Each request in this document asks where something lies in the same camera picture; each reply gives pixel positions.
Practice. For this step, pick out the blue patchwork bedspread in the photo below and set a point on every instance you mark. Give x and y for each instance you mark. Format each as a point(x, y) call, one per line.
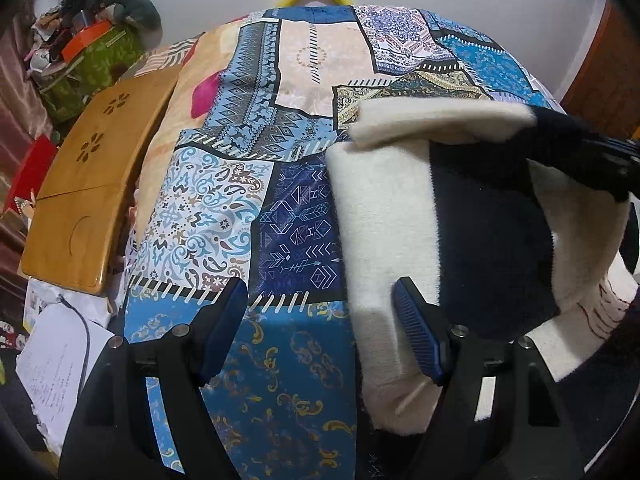
point(247, 195)

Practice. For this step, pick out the wooden folding lap table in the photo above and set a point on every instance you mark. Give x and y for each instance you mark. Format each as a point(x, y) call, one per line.
point(82, 202)

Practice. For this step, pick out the red box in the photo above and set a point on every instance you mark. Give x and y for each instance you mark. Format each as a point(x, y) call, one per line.
point(31, 173)

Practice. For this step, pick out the white paper stack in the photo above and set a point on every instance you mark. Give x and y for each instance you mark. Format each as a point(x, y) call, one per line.
point(67, 331)

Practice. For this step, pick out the white and navy fleece garment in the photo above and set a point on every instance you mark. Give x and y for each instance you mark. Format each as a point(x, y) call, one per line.
point(442, 190)

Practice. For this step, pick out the grey plush toy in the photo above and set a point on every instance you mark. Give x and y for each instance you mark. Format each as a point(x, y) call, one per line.
point(143, 13)

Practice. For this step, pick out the pink curtain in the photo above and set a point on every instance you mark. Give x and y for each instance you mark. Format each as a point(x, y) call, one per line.
point(23, 119)

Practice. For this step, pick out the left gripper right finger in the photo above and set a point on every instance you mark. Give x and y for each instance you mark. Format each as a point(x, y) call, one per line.
point(426, 329)

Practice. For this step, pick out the orange box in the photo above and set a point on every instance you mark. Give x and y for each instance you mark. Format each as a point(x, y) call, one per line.
point(84, 38)

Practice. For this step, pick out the brown wooden door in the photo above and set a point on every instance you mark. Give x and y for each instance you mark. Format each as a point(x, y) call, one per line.
point(605, 92)

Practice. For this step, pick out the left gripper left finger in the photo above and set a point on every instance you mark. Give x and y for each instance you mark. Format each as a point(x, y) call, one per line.
point(230, 308)

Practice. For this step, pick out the green patterned storage bag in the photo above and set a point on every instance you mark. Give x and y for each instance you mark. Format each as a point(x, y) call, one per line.
point(66, 88)

